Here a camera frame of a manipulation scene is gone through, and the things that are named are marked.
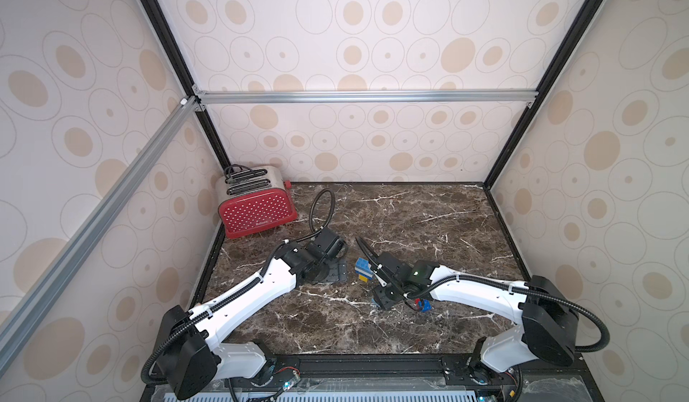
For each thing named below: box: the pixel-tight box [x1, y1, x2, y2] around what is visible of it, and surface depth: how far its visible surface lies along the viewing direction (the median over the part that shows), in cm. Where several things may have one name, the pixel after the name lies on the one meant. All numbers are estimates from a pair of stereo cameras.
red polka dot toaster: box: [215, 164, 298, 240], surface depth 98 cm
